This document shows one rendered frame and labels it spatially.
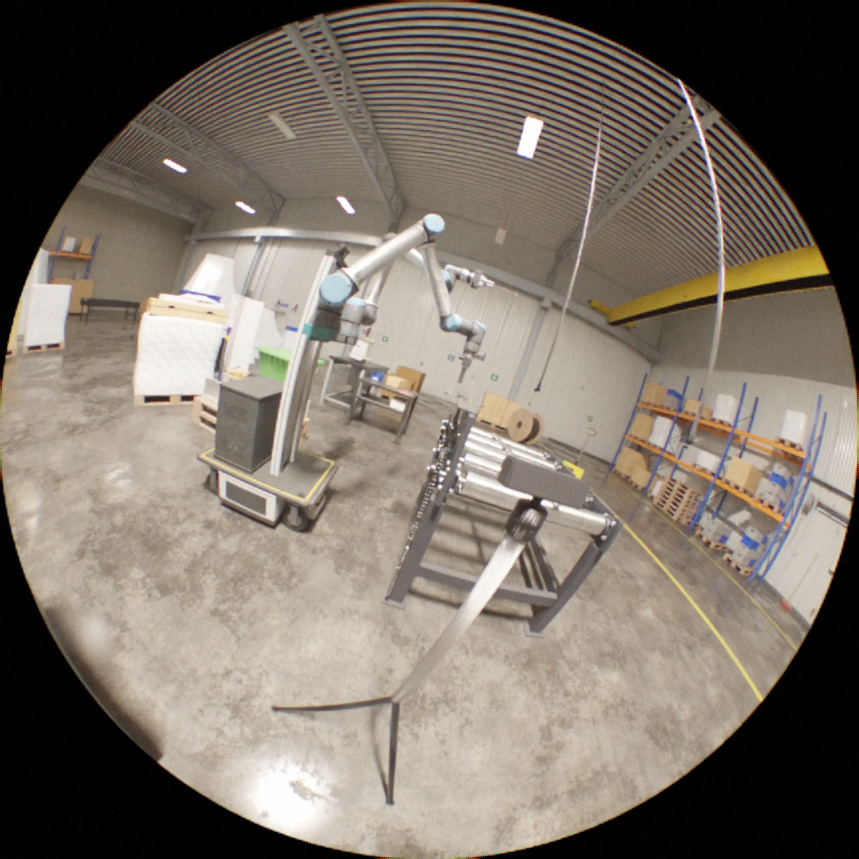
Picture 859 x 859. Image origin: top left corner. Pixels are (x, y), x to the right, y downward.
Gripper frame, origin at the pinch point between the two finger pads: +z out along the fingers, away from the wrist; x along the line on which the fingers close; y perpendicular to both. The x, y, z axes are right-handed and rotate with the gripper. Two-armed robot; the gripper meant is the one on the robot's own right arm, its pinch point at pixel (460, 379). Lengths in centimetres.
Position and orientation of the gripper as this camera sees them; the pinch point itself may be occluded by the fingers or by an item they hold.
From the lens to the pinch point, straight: 155.8
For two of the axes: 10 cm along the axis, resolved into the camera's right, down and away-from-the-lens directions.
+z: -3.2, 9.2, 2.3
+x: -1.0, 2.1, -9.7
